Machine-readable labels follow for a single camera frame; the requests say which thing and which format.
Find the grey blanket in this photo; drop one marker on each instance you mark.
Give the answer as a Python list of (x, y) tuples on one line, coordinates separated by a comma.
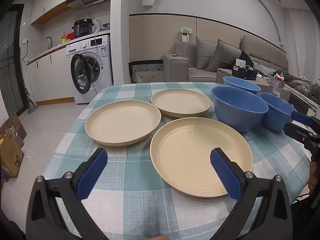
[(302, 85)]

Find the cardboard box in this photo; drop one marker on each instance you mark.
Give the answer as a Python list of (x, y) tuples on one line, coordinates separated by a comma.
[(11, 155)]

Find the small grey box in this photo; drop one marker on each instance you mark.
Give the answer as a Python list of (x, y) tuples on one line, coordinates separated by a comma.
[(272, 81)]

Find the dark jacket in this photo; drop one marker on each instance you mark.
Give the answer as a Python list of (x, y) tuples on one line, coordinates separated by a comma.
[(246, 56)]

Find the brown patterned box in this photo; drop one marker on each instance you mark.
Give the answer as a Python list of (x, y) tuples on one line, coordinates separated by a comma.
[(15, 123)]

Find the purple bag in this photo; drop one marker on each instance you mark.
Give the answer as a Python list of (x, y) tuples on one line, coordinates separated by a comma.
[(4, 176)]

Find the black box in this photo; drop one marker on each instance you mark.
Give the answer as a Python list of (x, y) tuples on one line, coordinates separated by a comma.
[(243, 73)]

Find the grey sofa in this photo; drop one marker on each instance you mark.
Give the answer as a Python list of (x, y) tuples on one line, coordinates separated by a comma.
[(175, 67)]

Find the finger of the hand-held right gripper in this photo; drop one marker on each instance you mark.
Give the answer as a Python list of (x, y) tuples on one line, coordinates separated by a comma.
[(301, 118), (293, 130)]

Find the large blue bowl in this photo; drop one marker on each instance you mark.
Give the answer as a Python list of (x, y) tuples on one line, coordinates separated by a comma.
[(237, 102)]

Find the plastic water bottle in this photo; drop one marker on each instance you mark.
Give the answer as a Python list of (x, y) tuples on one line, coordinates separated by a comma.
[(278, 87)]

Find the kitchen faucet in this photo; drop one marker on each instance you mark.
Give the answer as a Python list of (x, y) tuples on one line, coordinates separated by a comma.
[(51, 42)]

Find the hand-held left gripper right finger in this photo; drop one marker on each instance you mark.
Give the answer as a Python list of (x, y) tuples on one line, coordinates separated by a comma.
[(226, 177)]

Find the white box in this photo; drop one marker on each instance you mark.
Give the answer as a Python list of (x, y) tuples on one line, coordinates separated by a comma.
[(243, 63)]

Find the white wall cabinet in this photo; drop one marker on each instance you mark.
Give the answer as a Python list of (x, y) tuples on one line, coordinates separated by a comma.
[(55, 0)]

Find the grey cushion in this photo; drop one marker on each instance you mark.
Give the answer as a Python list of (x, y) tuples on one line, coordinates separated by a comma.
[(206, 52), (223, 57)]

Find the dark glass door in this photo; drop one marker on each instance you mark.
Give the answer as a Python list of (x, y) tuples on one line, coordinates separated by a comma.
[(10, 62)]

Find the teal checked tablecloth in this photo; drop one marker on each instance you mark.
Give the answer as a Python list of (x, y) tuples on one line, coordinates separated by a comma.
[(130, 160)]

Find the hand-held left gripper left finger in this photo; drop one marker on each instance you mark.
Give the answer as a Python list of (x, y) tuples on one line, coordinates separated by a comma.
[(92, 175)]

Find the beige padded headboard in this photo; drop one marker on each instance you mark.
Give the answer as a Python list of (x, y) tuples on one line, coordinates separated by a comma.
[(265, 52)]

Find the white kitchen base cabinet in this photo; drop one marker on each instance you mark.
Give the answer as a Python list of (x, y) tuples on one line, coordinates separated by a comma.
[(50, 77)]

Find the grey floor mop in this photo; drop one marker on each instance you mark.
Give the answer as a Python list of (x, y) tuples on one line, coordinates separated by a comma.
[(31, 107)]

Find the white washing machine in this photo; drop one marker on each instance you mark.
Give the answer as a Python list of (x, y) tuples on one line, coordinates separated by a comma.
[(100, 52)]

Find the black pressure cooker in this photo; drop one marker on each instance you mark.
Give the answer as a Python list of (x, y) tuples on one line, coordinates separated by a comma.
[(83, 28)]

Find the white curtain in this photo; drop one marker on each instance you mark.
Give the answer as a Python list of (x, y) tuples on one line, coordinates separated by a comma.
[(300, 42)]

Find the beige plate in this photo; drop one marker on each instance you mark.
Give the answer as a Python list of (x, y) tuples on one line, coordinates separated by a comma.
[(180, 102), (190, 155), (122, 122)]

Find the grey side cabinet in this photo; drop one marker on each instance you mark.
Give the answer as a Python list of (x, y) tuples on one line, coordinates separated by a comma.
[(225, 73)]

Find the black white patterned bag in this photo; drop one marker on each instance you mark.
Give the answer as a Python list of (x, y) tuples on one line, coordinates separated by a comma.
[(146, 70)]

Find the white wall switch panel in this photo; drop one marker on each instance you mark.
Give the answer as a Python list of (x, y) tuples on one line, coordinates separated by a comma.
[(185, 36)]

